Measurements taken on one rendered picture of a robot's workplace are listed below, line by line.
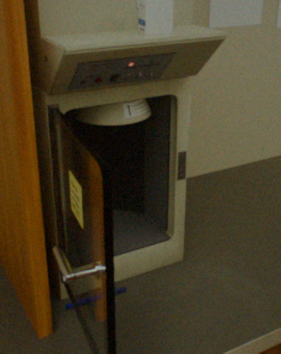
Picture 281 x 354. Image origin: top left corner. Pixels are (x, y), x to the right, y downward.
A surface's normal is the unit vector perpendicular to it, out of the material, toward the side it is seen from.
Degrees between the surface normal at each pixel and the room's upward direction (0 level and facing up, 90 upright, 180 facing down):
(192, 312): 0
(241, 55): 90
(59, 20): 90
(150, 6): 90
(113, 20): 90
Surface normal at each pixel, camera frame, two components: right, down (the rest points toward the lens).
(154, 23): 0.25, 0.38
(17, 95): 0.48, 0.35
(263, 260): 0.00, -0.92
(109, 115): -0.04, 0.00
